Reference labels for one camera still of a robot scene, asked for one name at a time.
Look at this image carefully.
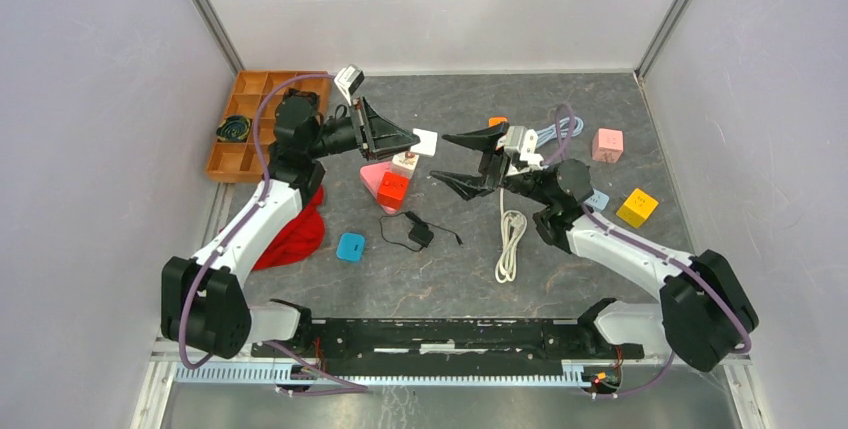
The black charger with cable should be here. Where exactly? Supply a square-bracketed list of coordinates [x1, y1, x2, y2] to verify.
[378, 211, 464, 253]

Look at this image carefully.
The orange power strip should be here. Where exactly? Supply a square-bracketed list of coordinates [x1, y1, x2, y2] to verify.
[488, 116, 508, 127]

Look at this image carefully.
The pink cube socket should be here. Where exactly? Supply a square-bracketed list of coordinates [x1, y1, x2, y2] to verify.
[591, 128, 624, 163]

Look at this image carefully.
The red cloth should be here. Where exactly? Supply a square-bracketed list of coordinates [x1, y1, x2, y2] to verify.
[252, 186, 326, 272]

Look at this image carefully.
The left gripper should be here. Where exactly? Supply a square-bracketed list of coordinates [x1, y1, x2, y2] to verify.
[307, 95, 420, 161]

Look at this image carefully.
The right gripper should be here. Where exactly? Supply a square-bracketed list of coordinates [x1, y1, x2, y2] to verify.
[430, 121, 555, 208]

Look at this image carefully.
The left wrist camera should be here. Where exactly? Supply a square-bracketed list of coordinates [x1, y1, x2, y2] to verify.
[334, 64, 365, 105]

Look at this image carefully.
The light blue cord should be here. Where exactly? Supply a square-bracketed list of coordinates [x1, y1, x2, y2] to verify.
[533, 115, 586, 149]

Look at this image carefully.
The red cube socket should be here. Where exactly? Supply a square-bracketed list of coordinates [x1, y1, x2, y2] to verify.
[376, 172, 410, 211]

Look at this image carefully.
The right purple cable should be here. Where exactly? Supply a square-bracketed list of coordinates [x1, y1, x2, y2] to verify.
[541, 103, 754, 401]

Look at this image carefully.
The white usb charger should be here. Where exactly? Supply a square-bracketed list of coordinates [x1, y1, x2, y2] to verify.
[409, 128, 439, 157]

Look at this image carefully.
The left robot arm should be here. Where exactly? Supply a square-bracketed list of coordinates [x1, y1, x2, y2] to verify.
[160, 95, 420, 359]

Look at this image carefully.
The black coiled item top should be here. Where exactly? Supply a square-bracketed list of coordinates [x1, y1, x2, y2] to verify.
[289, 85, 320, 99]

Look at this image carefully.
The wooden compartment tray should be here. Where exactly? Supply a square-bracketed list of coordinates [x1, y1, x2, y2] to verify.
[206, 71, 332, 183]

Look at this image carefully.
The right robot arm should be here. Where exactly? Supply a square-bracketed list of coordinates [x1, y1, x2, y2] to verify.
[432, 123, 759, 372]

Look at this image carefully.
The yellow cube socket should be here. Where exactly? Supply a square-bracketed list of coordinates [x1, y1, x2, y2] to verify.
[616, 188, 659, 228]

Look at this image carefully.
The white cable duct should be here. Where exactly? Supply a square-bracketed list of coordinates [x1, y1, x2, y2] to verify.
[174, 363, 590, 389]

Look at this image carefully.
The white power cord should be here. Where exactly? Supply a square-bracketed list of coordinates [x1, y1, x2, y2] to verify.
[494, 188, 529, 285]

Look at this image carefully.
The white tiger cube socket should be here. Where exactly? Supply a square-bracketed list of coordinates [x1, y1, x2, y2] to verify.
[389, 151, 420, 179]

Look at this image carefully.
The blue plug adapter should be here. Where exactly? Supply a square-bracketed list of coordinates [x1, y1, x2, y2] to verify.
[336, 232, 367, 262]

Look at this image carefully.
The pink triangular power strip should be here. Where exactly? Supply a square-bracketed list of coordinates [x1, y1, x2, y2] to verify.
[359, 161, 398, 215]

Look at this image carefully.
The black green coiled item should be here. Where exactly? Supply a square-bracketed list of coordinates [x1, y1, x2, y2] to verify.
[215, 114, 252, 143]

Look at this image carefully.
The light blue power strip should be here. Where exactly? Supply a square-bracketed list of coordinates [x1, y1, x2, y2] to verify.
[585, 189, 610, 211]

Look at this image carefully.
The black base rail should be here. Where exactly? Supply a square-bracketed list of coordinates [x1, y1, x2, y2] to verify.
[285, 318, 645, 377]

